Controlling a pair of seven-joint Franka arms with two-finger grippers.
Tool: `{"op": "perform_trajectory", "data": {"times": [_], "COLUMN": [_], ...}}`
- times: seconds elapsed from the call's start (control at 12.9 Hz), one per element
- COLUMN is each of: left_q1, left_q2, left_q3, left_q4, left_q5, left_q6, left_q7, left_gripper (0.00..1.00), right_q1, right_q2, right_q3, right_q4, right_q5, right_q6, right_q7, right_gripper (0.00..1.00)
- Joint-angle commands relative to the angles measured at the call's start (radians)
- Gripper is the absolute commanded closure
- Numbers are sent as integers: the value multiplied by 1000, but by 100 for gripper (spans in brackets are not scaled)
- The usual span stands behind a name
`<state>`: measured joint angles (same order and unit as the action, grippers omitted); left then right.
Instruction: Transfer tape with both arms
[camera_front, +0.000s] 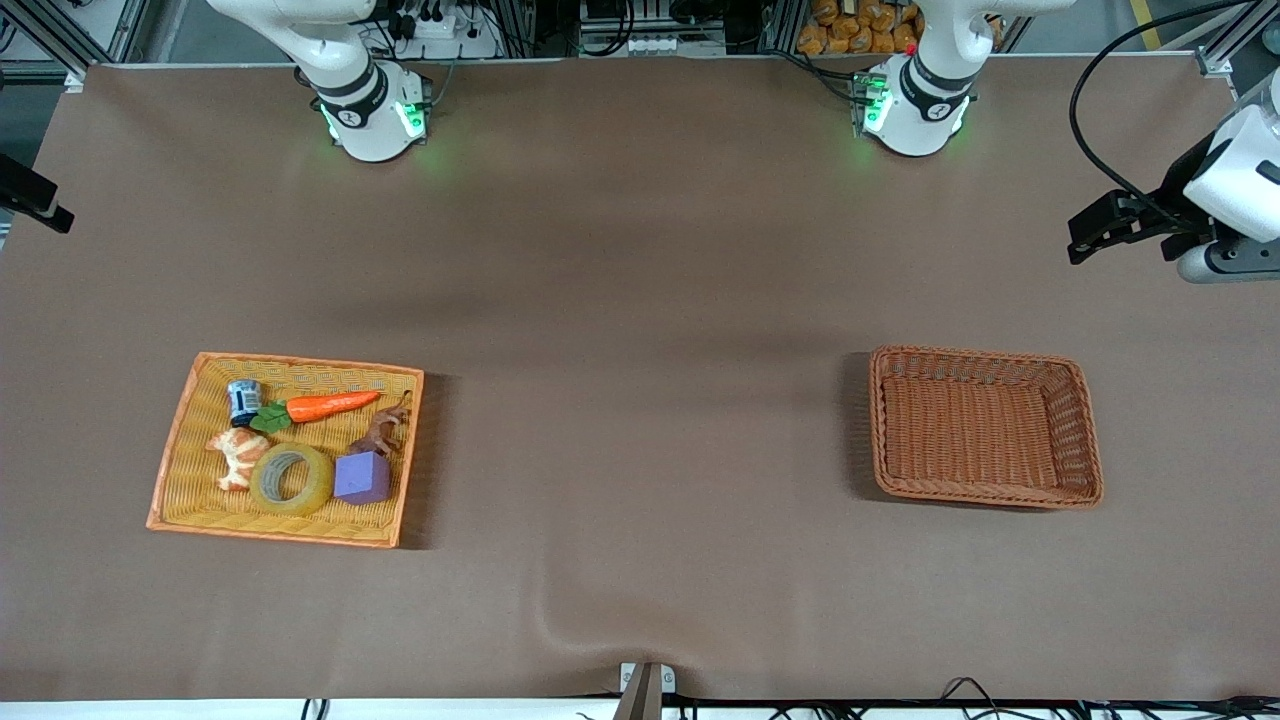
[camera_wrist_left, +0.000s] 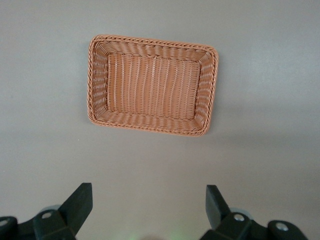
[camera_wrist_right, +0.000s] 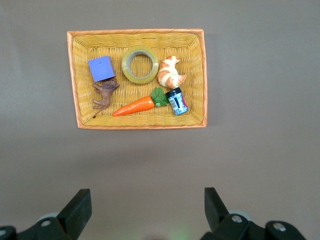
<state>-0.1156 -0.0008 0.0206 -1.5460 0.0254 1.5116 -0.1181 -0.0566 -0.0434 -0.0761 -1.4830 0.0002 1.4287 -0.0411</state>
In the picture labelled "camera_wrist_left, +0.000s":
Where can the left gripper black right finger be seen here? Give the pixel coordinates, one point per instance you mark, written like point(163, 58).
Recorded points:
point(220, 210)

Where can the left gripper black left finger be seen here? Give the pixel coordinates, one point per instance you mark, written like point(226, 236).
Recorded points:
point(72, 210)

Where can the brown woven wicker basket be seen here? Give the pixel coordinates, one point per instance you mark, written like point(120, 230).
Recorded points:
point(150, 87)

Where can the table cover mat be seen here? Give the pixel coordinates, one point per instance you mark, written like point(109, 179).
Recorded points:
point(37, 100)

